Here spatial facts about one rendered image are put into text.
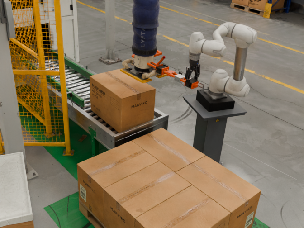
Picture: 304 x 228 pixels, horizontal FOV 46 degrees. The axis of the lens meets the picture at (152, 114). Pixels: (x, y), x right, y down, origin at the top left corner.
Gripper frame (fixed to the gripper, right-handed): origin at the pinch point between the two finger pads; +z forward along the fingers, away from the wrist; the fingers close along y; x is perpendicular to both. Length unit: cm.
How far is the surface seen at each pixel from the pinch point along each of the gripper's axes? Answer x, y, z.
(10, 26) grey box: -119, 96, -30
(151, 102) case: -58, -10, 47
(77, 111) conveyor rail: -121, 38, 69
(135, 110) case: -59, 10, 50
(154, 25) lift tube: -48, 1, -35
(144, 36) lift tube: -52, 8, -25
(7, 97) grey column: -124, 106, 34
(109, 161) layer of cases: -33, 59, 72
